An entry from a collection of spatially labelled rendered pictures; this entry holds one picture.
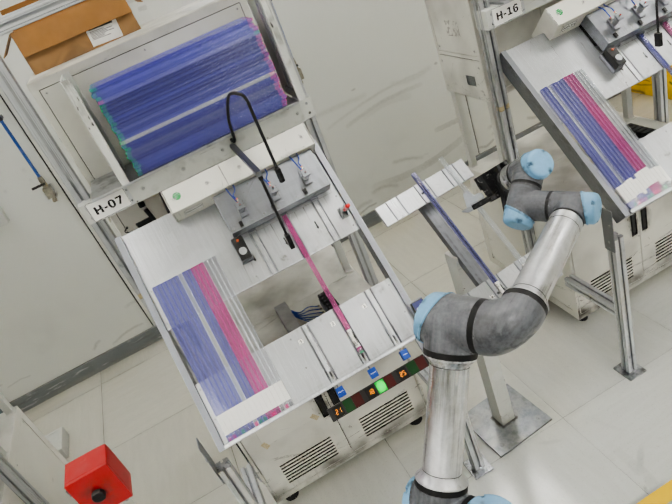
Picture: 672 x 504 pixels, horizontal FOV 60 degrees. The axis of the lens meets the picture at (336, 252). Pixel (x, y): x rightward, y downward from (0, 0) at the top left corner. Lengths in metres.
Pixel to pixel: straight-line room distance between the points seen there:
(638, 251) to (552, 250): 1.46
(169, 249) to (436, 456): 1.02
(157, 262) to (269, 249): 0.34
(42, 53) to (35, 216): 1.50
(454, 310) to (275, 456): 1.24
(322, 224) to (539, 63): 0.98
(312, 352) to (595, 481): 1.07
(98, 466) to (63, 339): 1.94
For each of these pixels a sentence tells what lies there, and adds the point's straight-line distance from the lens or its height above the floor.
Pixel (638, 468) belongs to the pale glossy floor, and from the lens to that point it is 2.31.
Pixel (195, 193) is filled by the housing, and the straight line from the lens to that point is 1.83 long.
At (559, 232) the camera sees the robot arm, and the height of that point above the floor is 1.12.
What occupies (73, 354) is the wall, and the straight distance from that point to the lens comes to 3.84.
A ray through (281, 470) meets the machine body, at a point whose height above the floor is 0.20.
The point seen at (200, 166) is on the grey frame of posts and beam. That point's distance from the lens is 1.88.
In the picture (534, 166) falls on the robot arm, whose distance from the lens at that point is 1.51.
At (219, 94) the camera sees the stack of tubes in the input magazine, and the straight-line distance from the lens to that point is 1.81.
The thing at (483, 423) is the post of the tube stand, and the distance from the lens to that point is 2.46.
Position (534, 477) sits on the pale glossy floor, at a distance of 2.30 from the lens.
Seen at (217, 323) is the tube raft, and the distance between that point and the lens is 1.79.
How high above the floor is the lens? 1.89
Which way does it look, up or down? 30 degrees down
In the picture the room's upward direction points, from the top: 23 degrees counter-clockwise
